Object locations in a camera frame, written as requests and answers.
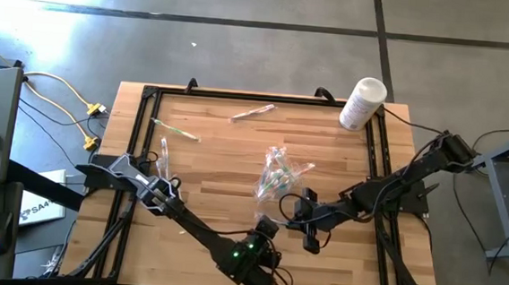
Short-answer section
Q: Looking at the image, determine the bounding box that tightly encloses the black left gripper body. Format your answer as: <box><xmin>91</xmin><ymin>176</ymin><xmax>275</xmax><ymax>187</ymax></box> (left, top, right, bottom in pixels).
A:
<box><xmin>254</xmin><ymin>213</ymin><xmax>282</xmax><ymax>243</ymax></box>

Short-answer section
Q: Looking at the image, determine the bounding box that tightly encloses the green toothbrush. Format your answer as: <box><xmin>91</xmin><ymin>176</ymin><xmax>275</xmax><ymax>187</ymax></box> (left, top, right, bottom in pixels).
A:
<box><xmin>274</xmin><ymin>146</ymin><xmax>291</xmax><ymax>173</ymax></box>
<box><xmin>254</xmin><ymin>160</ymin><xmax>297</xmax><ymax>204</ymax></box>
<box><xmin>149</xmin><ymin>117</ymin><xmax>204</xmax><ymax>144</ymax></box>

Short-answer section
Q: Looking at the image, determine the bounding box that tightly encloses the blue-grey metal cart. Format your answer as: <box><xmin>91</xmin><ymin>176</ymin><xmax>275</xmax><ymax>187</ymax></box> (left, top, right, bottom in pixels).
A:
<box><xmin>464</xmin><ymin>120</ymin><xmax>509</xmax><ymax>263</ymax></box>

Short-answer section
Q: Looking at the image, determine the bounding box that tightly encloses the white printed cardboard box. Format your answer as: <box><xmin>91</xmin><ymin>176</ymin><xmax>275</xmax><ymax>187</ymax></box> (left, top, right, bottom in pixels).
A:
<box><xmin>18</xmin><ymin>165</ymin><xmax>70</xmax><ymax>229</ymax></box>

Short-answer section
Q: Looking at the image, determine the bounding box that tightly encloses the yellow extension cable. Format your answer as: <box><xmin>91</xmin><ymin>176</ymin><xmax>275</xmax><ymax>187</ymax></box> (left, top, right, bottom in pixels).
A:
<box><xmin>21</xmin><ymin>70</ymin><xmax>110</xmax><ymax>117</ymax></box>
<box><xmin>19</xmin><ymin>82</ymin><xmax>105</xmax><ymax>151</ymax></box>

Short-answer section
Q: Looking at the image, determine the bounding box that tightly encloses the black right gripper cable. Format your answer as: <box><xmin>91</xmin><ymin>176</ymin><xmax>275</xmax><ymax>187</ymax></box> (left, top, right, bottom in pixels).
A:
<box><xmin>277</xmin><ymin>191</ymin><xmax>308</xmax><ymax>226</ymax></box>

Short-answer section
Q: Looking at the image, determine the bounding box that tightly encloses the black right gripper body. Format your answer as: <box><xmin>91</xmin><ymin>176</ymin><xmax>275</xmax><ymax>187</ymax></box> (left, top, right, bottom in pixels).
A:
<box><xmin>296</xmin><ymin>186</ymin><xmax>327</xmax><ymax>256</ymax></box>

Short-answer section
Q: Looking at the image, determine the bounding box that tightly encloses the clear acrylic organizer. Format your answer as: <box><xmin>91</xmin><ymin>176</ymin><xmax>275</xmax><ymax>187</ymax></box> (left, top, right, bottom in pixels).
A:
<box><xmin>252</xmin><ymin>142</ymin><xmax>319</xmax><ymax>210</ymax></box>

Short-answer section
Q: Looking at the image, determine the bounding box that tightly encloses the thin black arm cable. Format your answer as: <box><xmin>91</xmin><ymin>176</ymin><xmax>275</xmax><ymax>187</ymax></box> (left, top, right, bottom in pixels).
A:
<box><xmin>379</xmin><ymin>106</ymin><xmax>447</xmax><ymax>136</ymax></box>

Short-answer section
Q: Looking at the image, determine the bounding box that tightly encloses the white wipes canister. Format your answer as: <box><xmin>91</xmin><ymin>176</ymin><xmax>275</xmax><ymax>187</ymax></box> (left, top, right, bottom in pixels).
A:
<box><xmin>337</xmin><ymin>74</ymin><xmax>389</xmax><ymax>134</ymax></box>

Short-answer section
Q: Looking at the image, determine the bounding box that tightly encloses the black aluminium table frame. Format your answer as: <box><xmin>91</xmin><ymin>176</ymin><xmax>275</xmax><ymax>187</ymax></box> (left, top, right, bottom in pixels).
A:
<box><xmin>57</xmin><ymin>80</ymin><xmax>453</xmax><ymax>285</ymax></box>

